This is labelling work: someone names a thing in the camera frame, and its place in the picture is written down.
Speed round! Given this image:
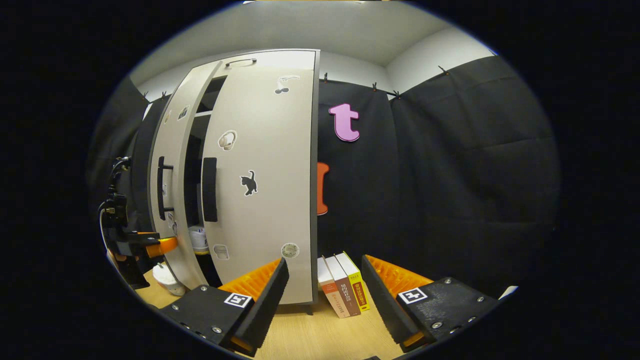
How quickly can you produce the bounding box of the white cabinet drawer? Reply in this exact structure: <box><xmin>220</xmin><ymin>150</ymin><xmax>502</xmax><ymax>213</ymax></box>
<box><xmin>219</xmin><ymin>49</ymin><xmax>319</xmax><ymax>72</ymax></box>

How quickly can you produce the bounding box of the white and red book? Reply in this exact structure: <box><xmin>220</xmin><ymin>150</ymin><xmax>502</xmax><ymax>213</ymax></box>
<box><xmin>317</xmin><ymin>256</ymin><xmax>351</xmax><ymax>319</ymax></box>

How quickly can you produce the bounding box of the white canvas shoe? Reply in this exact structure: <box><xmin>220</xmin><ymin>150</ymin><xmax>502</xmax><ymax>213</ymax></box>
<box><xmin>189</xmin><ymin>226</ymin><xmax>209</xmax><ymax>254</ymax></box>

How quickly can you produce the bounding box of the white lidded paper bowl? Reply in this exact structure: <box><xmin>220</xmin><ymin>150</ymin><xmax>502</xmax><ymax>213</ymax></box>
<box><xmin>152</xmin><ymin>262</ymin><xmax>187</xmax><ymax>297</ymax></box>

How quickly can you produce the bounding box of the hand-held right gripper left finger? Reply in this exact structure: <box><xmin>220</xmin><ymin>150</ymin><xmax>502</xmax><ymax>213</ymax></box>
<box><xmin>160</xmin><ymin>257</ymin><xmax>290</xmax><ymax>357</ymax></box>

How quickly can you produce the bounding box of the yellow book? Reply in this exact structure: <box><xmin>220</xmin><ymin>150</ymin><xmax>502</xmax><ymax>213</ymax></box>
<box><xmin>335</xmin><ymin>251</ymin><xmax>372</xmax><ymax>312</ymax></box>

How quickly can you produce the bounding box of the black backdrop cloth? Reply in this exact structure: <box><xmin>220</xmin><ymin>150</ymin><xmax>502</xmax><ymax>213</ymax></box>
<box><xmin>316</xmin><ymin>55</ymin><xmax>561</xmax><ymax>303</ymax></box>

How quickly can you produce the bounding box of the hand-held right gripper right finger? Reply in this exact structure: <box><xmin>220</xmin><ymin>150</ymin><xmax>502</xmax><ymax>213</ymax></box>
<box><xmin>361</xmin><ymin>255</ymin><xmax>501</xmax><ymax>353</ymax></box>

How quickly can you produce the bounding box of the white shoe cabinet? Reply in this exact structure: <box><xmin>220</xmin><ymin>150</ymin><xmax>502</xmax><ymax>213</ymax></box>
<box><xmin>147</xmin><ymin>48</ymin><xmax>321</xmax><ymax>313</ymax></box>

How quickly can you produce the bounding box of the white and brown book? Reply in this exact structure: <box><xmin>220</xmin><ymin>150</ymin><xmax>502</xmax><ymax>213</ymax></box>
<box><xmin>324</xmin><ymin>255</ymin><xmax>362</xmax><ymax>317</ymax></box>

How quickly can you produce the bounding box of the white shoe cabinet door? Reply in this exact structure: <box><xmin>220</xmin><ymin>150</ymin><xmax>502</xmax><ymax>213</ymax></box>
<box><xmin>149</xmin><ymin>60</ymin><xmax>226</xmax><ymax>291</ymax></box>
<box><xmin>201</xmin><ymin>64</ymin><xmax>318</xmax><ymax>306</ymax></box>

